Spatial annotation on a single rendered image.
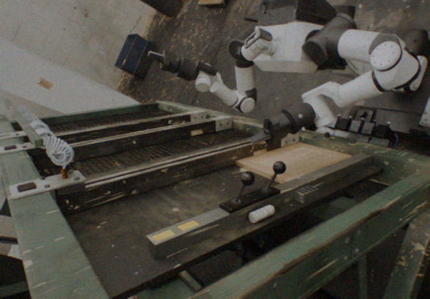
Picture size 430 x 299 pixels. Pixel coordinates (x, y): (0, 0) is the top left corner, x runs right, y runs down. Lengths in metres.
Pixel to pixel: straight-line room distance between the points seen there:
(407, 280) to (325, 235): 0.67
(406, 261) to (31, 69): 4.45
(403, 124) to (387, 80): 1.26
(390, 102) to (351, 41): 1.30
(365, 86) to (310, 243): 0.47
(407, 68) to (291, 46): 0.43
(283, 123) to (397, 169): 0.55
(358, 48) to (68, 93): 4.29
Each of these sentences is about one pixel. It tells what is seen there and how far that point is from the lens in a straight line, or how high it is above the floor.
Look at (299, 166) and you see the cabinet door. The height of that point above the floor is 1.11.
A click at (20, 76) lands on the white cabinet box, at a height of 1.66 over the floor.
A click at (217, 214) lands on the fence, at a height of 1.55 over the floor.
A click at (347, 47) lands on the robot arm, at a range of 1.08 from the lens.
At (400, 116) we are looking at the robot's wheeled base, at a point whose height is 0.19.
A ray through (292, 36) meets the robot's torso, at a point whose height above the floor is 1.36.
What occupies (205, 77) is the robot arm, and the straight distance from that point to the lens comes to 1.40.
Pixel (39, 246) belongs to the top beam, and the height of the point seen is 1.94.
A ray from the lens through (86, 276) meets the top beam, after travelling 0.63.
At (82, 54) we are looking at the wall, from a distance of 6.31.
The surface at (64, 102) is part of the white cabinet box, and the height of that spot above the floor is 1.05.
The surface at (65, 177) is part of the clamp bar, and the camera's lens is 1.05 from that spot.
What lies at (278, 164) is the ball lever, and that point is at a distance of 0.90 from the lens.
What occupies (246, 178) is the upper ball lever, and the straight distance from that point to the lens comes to 0.82.
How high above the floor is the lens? 2.15
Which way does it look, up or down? 38 degrees down
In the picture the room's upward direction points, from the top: 65 degrees counter-clockwise
